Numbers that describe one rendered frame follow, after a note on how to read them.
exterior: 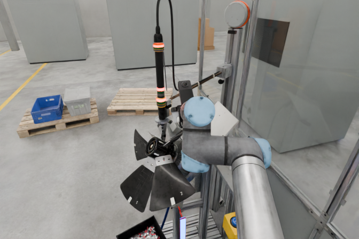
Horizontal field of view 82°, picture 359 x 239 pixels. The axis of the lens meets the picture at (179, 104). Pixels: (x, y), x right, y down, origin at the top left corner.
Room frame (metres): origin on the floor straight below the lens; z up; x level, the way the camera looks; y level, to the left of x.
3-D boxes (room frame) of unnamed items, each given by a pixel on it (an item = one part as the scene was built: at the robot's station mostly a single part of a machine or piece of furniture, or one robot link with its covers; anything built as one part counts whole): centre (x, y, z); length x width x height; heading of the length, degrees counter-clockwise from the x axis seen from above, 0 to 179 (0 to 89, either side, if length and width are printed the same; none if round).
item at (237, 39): (1.41, -0.36, 0.90); 0.08 x 0.06 x 1.80; 51
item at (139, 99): (3.84, 0.75, 0.07); 1.20 x 1.00 x 0.15; 90
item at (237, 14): (1.41, -0.36, 1.88); 0.16 x 0.07 x 0.16; 51
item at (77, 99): (3.36, 1.83, 0.31); 0.60 x 0.42 x 0.33; 23
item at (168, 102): (0.86, 0.08, 1.49); 0.09 x 0.07 x 0.10; 141
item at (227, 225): (0.59, -0.30, 1.02); 0.16 x 0.10 x 0.11; 106
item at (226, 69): (1.34, -0.31, 1.53); 0.10 x 0.07 x 0.09; 141
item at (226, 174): (1.12, -0.41, 0.85); 0.36 x 0.24 x 0.03; 16
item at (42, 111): (3.16, 2.29, 0.25); 0.60 x 0.41 x 0.22; 23
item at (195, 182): (1.16, -0.17, 0.73); 0.15 x 0.09 x 0.22; 106
